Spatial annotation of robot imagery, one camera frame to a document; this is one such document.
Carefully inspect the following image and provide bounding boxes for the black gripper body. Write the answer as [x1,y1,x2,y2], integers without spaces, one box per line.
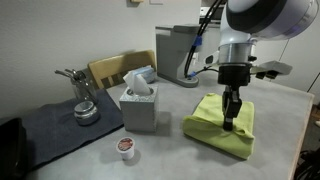
[218,64,251,87]

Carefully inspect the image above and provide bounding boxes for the yellow microfiber towel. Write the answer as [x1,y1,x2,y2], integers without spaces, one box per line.
[182,93,255,159]

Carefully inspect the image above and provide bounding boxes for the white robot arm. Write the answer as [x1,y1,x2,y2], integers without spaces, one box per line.
[218,0,319,131]

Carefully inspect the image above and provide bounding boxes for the grey pod coffee machine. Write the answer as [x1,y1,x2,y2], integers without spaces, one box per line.
[154,23,222,89]

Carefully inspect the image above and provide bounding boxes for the blue pack behind machine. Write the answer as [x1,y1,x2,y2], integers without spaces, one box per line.
[133,66,155,83]

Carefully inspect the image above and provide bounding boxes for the grey tissue box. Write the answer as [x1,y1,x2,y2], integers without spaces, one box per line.
[119,69,158,132]

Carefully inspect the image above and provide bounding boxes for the coffee pod near tissue box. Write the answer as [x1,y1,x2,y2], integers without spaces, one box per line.
[116,137,135,160]

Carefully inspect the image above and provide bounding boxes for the wooden chair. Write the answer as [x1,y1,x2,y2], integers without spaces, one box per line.
[88,50,156,89]

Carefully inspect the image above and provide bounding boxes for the round metal jar lid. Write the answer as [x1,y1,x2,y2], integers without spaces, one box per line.
[74,101,100,126]

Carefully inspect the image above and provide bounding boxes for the dark blue cloth mat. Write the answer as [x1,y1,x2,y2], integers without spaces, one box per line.
[22,90,123,169]

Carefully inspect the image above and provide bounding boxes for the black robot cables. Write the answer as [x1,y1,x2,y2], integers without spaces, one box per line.
[183,0,228,80]

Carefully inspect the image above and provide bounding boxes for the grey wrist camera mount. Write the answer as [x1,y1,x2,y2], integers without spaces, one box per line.
[250,61,293,79]

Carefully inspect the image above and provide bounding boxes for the beige wall thermostat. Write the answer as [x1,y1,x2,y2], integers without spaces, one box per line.
[130,0,145,3]

